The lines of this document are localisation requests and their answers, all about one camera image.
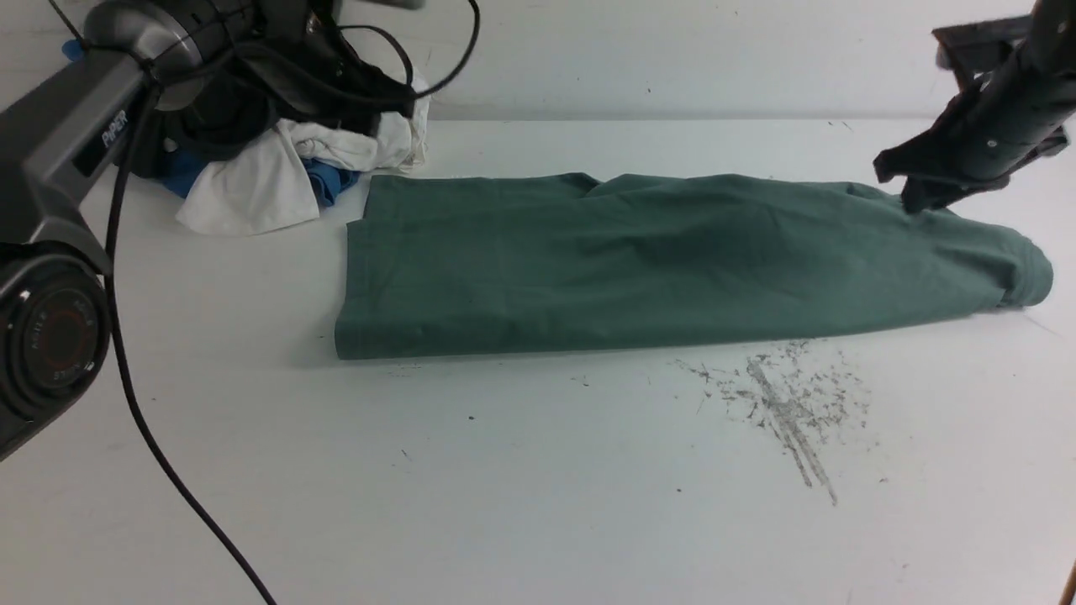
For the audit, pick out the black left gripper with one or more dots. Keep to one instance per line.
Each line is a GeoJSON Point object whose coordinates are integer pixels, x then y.
{"type": "Point", "coordinates": [298, 55]}

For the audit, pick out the white crumpled garment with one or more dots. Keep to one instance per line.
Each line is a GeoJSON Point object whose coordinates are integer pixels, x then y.
{"type": "Point", "coordinates": [398, 144]}

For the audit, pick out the green long-sleeve top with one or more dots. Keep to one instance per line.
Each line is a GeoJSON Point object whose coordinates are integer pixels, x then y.
{"type": "Point", "coordinates": [566, 263]}

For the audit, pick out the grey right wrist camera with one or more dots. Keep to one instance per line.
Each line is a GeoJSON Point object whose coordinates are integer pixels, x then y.
{"type": "Point", "coordinates": [968, 50]}

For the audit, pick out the blue crumpled garment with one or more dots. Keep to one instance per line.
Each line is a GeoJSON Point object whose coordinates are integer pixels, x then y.
{"type": "Point", "coordinates": [223, 146]}

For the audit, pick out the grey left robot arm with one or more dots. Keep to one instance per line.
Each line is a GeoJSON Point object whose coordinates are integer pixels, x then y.
{"type": "Point", "coordinates": [56, 142]}

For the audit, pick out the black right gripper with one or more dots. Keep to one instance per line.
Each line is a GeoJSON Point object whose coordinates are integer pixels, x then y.
{"type": "Point", "coordinates": [1008, 127]}

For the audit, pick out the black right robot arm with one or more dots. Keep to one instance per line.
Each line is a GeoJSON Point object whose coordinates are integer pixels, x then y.
{"type": "Point", "coordinates": [1045, 56]}

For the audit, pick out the dark green crumpled garment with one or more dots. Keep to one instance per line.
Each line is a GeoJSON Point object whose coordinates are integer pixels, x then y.
{"type": "Point", "coordinates": [233, 63]}

